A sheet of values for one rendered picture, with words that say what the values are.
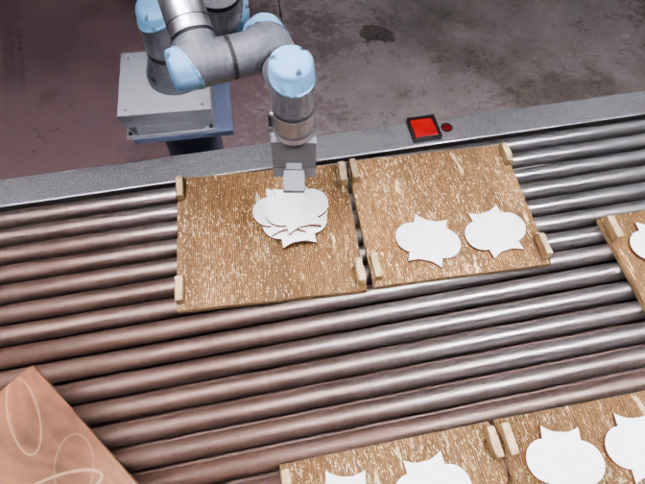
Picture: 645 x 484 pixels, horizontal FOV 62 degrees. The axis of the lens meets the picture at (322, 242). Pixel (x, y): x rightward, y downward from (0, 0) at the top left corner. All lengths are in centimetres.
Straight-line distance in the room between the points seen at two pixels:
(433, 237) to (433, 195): 12
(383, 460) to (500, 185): 71
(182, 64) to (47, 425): 65
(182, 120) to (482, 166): 78
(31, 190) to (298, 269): 69
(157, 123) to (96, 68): 168
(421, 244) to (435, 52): 203
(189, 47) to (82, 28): 249
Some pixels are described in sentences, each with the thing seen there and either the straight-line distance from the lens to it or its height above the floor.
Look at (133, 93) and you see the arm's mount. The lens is 154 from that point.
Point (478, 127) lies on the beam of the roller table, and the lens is 153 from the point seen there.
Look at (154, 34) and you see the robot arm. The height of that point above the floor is 114.
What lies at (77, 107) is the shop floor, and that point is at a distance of 300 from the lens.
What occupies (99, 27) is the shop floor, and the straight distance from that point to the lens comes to 341.
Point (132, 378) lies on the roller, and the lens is 117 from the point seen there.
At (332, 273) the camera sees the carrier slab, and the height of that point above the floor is 94.
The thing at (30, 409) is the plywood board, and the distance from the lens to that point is 109.
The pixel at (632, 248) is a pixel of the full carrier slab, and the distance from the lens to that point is 141.
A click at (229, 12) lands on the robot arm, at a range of 141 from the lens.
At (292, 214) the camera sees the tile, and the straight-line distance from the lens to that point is 121.
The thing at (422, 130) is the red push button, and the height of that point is 93.
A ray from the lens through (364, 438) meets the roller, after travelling 110.
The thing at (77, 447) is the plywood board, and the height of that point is 104.
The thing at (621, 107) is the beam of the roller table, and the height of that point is 92.
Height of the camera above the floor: 200
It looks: 60 degrees down
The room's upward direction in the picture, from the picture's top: 3 degrees clockwise
